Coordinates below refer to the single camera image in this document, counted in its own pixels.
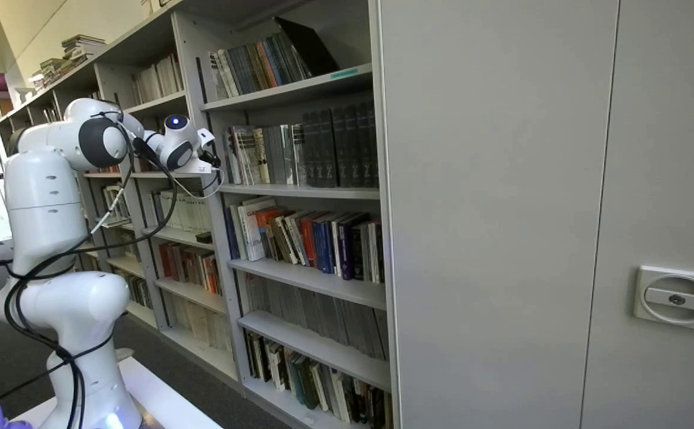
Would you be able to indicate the grey Machine Intelligence 4 volume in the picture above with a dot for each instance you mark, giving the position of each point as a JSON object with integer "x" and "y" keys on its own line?
{"x": 277, "y": 156}

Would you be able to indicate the small black box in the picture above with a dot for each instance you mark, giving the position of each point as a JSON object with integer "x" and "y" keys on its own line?
{"x": 205, "y": 237}

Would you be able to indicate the dark teal book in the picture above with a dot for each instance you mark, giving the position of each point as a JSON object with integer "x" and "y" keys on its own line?
{"x": 292, "y": 57}

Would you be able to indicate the red book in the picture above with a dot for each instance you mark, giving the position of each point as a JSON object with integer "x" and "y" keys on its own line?
{"x": 171, "y": 264}
{"x": 207, "y": 276}
{"x": 309, "y": 242}

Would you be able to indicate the dark bound volume numbered 1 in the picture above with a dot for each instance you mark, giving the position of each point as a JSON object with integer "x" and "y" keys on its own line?
{"x": 309, "y": 151}

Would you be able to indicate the beige book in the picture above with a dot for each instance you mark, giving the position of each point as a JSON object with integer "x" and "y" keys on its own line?
{"x": 216, "y": 330}
{"x": 183, "y": 318}

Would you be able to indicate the green shelf label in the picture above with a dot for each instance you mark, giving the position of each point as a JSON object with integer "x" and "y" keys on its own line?
{"x": 351, "y": 71}

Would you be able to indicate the dark bound volume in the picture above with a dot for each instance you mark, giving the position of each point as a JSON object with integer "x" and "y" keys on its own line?
{"x": 373, "y": 151}
{"x": 329, "y": 151}
{"x": 338, "y": 151}
{"x": 348, "y": 151}
{"x": 363, "y": 151}
{"x": 356, "y": 151}

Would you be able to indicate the black leaning folder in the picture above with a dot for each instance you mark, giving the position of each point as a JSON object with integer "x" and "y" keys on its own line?
{"x": 311, "y": 49}

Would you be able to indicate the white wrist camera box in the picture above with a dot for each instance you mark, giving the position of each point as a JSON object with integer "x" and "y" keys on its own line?
{"x": 207, "y": 182}

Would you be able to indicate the green book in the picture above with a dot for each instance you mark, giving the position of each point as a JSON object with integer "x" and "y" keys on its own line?
{"x": 299, "y": 381}

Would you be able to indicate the pale grey book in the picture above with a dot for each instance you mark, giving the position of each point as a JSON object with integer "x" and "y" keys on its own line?
{"x": 225, "y": 75}

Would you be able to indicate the thin grey journal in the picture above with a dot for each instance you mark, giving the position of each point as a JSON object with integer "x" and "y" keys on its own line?
{"x": 239, "y": 156}

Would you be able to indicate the tall grey metal cabinet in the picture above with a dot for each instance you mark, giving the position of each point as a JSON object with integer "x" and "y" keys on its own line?
{"x": 505, "y": 199}

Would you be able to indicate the grey Machine Intelligence 3 volume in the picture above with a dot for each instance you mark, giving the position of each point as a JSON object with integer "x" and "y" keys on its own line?
{"x": 274, "y": 156}

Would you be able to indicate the cream book grid pattern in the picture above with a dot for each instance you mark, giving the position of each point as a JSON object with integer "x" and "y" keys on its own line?
{"x": 259, "y": 156}

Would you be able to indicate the cream book black dot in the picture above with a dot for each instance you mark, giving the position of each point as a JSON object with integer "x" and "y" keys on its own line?
{"x": 267, "y": 156}

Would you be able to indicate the grey-blue book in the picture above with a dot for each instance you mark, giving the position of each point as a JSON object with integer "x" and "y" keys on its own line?
{"x": 232, "y": 233}

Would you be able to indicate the blue book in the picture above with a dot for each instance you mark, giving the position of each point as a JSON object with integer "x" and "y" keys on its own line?
{"x": 325, "y": 245}
{"x": 274, "y": 62}

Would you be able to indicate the dark bound volume numbered 2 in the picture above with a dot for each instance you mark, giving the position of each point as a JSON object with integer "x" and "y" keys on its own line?
{"x": 319, "y": 151}

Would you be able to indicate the grey bound journal volume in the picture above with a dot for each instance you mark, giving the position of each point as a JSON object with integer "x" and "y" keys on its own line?
{"x": 373, "y": 335}
{"x": 305, "y": 312}
{"x": 350, "y": 324}
{"x": 325, "y": 319}
{"x": 280, "y": 308}

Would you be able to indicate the stack of papers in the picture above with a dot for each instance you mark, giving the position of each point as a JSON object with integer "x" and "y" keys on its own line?
{"x": 48, "y": 70}
{"x": 85, "y": 45}

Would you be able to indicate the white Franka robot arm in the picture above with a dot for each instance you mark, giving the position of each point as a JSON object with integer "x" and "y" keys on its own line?
{"x": 45, "y": 205}

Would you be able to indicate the grey Machine Intelligence 8 volume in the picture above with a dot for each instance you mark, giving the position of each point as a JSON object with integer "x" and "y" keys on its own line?
{"x": 299, "y": 156}

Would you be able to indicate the orange-red book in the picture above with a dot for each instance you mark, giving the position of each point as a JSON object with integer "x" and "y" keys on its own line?
{"x": 271, "y": 237}

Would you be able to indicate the dark grey book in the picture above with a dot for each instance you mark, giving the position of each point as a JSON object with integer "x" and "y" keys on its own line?
{"x": 243, "y": 70}

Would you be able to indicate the brown and white book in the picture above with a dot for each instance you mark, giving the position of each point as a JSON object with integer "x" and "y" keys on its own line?
{"x": 289, "y": 238}

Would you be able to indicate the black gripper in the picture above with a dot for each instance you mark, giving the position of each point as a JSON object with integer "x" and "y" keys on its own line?
{"x": 211, "y": 149}

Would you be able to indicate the grey open bookcase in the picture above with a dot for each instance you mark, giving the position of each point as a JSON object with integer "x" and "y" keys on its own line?
{"x": 306, "y": 280}
{"x": 36, "y": 111}
{"x": 140, "y": 312}
{"x": 152, "y": 106}

